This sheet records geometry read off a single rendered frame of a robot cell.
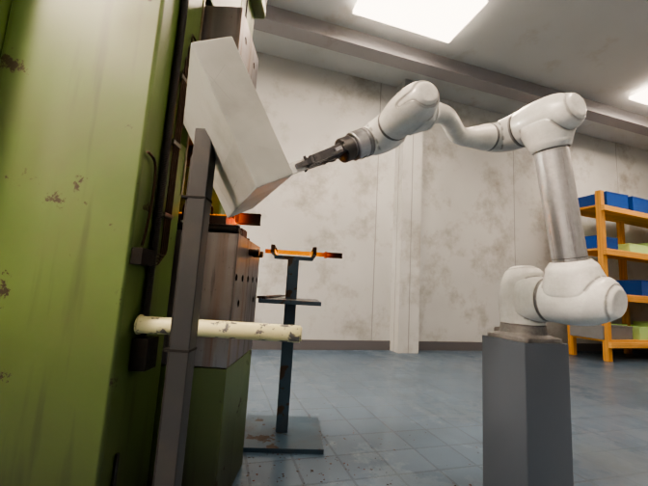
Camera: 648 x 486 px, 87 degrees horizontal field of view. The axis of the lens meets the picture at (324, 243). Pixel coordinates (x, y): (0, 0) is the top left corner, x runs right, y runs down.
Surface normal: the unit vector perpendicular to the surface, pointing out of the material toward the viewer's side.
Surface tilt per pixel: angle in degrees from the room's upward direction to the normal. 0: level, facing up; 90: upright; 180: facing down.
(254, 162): 90
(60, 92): 90
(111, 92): 90
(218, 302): 90
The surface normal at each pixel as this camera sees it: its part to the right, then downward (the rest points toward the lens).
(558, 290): -0.93, 0.04
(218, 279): -0.01, -0.14
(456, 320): 0.30, -0.11
